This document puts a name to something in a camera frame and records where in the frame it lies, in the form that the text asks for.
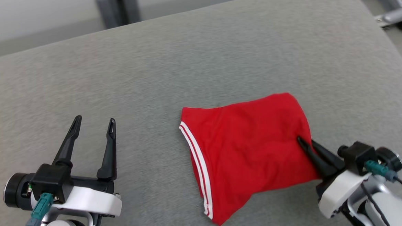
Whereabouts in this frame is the grey metal post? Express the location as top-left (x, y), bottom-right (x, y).
top-left (94, 0), bottom-right (142, 30)

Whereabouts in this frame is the left teal-plug black cable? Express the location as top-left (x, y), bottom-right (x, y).
top-left (21, 192), bottom-right (56, 226)

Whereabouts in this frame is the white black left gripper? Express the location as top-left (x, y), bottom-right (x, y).
top-left (0, 113), bottom-right (123, 224)

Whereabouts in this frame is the red white jersey shirt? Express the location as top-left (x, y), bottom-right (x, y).
top-left (177, 91), bottom-right (326, 226)

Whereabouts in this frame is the right teal-plug black cable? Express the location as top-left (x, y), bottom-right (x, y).
top-left (364, 158), bottom-right (402, 203)

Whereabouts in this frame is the teal-plug black cable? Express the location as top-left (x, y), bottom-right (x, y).
top-left (21, 192), bottom-right (56, 226)
top-left (364, 158), bottom-right (402, 203)

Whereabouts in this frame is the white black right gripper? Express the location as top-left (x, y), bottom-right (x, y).
top-left (297, 131), bottom-right (402, 221)

